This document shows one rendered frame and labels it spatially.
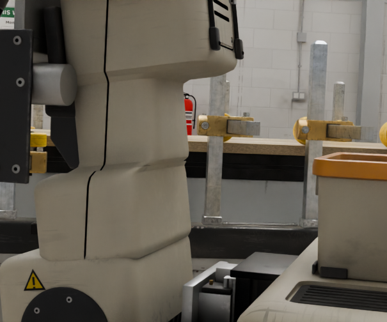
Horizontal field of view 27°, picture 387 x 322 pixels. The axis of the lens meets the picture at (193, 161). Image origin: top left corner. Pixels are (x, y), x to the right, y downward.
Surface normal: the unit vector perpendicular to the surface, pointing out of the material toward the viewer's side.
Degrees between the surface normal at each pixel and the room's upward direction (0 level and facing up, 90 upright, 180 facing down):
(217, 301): 90
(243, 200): 90
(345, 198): 92
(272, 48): 90
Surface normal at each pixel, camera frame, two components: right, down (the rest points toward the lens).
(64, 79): 0.96, 0.05
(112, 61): -0.28, 0.04
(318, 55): 0.11, 0.06
